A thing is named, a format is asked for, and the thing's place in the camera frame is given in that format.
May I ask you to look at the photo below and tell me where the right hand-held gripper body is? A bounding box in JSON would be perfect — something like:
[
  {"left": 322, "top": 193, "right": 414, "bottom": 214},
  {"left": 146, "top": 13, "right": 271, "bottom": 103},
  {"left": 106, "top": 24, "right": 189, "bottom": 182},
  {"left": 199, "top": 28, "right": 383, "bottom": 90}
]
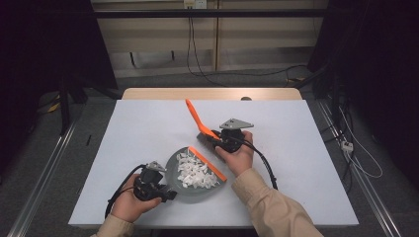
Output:
[{"left": 211, "top": 118, "right": 255, "bottom": 154}]

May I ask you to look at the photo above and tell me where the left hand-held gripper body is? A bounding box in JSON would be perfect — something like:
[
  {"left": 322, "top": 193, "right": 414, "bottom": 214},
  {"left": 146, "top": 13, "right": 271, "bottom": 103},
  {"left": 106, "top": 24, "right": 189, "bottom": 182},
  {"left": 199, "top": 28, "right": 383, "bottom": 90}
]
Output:
[{"left": 132, "top": 160, "right": 168, "bottom": 202}]

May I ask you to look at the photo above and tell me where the grey dustpan with orange edge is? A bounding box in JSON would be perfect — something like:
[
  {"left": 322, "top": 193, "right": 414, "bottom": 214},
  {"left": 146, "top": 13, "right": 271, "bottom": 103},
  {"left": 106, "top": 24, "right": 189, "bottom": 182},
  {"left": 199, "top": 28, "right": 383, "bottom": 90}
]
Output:
[{"left": 163, "top": 145, "right": 228, "bottom": 204}]

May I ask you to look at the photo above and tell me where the orange brush with grey bristles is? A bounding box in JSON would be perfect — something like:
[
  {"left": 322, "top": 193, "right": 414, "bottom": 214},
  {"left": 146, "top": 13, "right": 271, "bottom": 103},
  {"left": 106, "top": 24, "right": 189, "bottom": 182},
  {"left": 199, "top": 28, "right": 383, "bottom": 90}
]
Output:
[{"left": 185, "top": 98, "right": 229, "bottom": 153}]

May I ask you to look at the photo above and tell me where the pile of white paper scraps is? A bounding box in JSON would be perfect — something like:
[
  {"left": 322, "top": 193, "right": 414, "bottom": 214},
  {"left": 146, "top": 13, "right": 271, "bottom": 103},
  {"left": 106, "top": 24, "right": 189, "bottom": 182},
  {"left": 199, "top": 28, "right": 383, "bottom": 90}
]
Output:
[{"left": 175, "top": 149, "right": 219, "bottom": 190}]

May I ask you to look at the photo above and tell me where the person's left hand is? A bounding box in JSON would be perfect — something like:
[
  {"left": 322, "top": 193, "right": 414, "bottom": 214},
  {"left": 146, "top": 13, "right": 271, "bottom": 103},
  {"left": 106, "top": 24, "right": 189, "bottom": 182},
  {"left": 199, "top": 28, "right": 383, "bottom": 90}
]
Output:
[{"left": 111, "top": 173, "right": 164, "bottom": 224}]

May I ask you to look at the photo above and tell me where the person's right hand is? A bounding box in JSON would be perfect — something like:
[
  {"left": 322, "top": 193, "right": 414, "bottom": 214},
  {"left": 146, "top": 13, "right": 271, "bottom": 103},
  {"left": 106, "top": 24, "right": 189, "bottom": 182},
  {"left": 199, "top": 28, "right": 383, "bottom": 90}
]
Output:
[{"left": 213, "top": 130, "right": 255, "bottom": 178}]

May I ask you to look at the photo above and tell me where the wooden table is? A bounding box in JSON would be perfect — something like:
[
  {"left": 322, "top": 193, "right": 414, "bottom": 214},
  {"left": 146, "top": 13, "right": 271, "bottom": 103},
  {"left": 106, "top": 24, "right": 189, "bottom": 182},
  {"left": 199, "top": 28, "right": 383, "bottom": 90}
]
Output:
[{"left": 121, "top": 87, "right": 303, "bottom": 102}]

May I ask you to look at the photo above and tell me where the white board mat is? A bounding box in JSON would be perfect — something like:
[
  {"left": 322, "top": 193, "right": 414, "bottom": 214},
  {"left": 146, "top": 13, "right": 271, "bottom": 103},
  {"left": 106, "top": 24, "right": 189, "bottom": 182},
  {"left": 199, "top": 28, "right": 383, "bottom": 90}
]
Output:
[{"left": 67, "top": 99, "right": 360, "bottom": 230}]

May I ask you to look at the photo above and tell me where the black metal stand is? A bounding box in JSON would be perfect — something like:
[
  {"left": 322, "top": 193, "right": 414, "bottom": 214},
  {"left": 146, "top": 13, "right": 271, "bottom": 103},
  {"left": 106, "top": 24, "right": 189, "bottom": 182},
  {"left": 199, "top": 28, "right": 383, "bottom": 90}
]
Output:
[{"left": 58, "top": 73, "right": 73, "bottom": 136}]

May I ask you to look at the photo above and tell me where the black curtain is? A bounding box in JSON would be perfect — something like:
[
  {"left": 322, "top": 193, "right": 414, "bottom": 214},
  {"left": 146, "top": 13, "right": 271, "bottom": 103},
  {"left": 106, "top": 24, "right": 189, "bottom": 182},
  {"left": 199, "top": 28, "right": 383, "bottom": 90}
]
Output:
[
  {"left": 0, "top": 0, "right": 119, "bottom": 179},
  {"left": 305, "top": 0, "right": 419, "bottom": 189}
]

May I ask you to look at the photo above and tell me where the left hand-held gripper black cable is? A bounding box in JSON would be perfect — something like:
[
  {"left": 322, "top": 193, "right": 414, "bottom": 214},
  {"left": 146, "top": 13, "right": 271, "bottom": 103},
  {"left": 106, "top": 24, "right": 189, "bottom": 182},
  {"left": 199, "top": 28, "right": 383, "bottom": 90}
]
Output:
[{"left": 104, "top": 163, "right": 148, "bottom": 220}]

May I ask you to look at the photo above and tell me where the hand-held gripper black cable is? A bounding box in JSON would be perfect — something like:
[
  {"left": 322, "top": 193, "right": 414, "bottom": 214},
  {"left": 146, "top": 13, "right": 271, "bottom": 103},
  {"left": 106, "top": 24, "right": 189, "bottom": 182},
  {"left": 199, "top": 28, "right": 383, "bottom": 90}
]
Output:
[
  {"left": 231, "top": 135, "right": 279, "bottom": 192},
  {"left": 104, "top": 163, "right": 148, "bottom": 220}
]

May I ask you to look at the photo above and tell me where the right hand-held gripper black cable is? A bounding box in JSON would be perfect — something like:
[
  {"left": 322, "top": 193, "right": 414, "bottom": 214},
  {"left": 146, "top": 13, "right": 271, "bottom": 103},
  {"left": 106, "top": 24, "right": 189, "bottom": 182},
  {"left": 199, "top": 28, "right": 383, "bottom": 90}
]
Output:
[{"left": 231, "top": 135, "right": 279, "bottom": 192}]

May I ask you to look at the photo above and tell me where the black hanging wall cable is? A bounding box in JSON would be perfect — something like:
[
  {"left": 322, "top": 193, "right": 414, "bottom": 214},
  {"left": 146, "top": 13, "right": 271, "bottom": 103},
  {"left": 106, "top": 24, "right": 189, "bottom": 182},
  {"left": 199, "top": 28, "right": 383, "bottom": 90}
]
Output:
[{"left": 186, "top": 16, "right": 309, "bottom": 89}]

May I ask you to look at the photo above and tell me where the metal floor rail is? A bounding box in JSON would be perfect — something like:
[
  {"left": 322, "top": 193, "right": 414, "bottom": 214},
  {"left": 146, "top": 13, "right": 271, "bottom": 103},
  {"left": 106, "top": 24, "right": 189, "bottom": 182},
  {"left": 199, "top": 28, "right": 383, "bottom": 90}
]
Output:
[
  {"left": 6, "top": 121, "right": 78, "bottom": 237},
  {"left": 316, "top": 99, "right": 402, "bottom": 237}
]

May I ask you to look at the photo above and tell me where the white wall socket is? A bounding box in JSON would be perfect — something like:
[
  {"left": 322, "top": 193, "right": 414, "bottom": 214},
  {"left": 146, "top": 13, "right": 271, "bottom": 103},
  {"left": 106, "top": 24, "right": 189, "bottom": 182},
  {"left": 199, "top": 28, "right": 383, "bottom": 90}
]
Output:
[{"left": 183, "top": 0, "right": 209, "bottom": 10}]

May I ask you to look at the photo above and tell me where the white floor cable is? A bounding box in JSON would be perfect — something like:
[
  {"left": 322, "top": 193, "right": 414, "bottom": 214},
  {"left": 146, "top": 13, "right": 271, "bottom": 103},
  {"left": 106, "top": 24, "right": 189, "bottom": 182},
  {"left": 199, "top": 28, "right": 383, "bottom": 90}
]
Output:
[{"left": 338, "top": 106, "right": 384, "bottom": 180}]

